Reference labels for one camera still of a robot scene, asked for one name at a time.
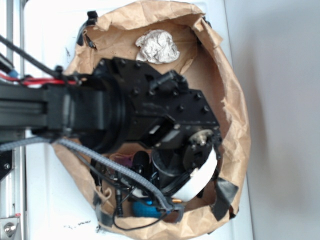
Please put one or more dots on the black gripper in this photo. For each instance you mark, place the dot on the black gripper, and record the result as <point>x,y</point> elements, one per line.
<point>176,123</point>

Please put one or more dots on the blue textured ball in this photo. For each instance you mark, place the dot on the blue textured ball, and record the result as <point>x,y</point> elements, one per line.
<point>145,209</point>

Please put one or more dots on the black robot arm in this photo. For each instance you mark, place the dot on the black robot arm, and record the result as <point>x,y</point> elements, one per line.
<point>122,101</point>

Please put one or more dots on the crumpled white paper ball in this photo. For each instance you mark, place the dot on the crumpled white paper ball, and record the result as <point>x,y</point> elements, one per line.
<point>157,47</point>

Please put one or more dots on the brown paper bag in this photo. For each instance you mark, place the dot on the brown paper bag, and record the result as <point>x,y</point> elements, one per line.
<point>206,67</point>

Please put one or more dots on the black bracket with bolt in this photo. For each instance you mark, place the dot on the black bracket with bolt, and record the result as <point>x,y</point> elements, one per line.
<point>6,163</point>

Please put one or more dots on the metal frame rail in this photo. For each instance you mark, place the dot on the metal frame rail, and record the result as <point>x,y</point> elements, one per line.
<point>13,215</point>

